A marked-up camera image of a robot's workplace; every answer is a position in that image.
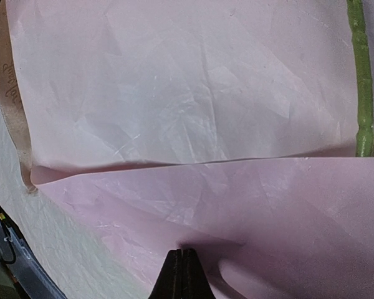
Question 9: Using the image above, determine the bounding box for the pink fake flower bunch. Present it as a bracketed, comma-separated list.
[347, 0, 374, 157]

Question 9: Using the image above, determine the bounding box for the pink wrapping paper sheet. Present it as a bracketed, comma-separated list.
[6, 1, 374, 298]

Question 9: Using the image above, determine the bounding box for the tan satin ribbon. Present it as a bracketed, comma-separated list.
[0, 1, 37, 193]

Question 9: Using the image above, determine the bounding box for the cream wrapping paper sheet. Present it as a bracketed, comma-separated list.
[0, 111, 148, 298]

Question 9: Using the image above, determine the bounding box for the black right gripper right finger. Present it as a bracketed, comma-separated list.
[182, 249, 215, 299]

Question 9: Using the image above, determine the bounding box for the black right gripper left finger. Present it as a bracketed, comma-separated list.
[148, 249, 183, 299]

